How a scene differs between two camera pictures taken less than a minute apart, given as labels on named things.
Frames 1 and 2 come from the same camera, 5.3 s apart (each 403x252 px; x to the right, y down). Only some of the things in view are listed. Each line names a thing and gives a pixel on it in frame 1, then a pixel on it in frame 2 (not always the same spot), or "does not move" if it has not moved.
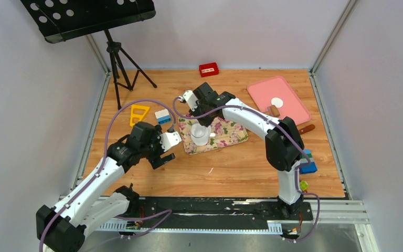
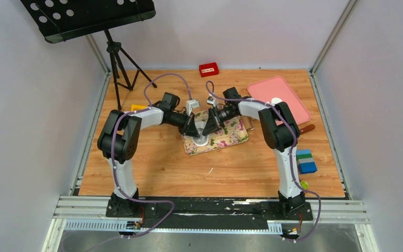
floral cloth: x=224 y=133 does not move
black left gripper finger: x=162 y=161 to x=191 y=128
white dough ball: x=203 y=140 does not move
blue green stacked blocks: x=313 y=168 does not move
